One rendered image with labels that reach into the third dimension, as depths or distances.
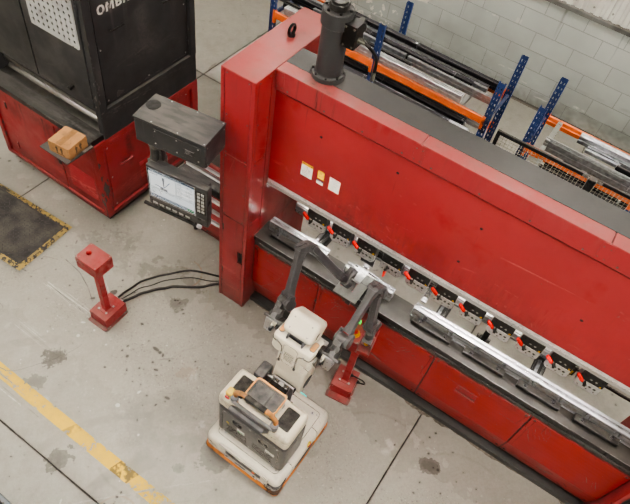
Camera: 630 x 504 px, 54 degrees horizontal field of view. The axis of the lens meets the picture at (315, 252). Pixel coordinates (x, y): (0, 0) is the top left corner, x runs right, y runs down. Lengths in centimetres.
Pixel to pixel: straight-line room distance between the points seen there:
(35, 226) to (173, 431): 230
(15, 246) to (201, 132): 260
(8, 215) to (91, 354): 164
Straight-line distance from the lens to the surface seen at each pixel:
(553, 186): 345
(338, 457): 477
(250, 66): 367
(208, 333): 513
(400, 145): 344
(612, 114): 787
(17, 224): 602
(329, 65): 355
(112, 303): 521
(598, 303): 364
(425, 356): 445
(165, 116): 386
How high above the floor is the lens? 444
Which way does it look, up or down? 52 degrees down
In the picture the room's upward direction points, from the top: 12 degrees clockwise
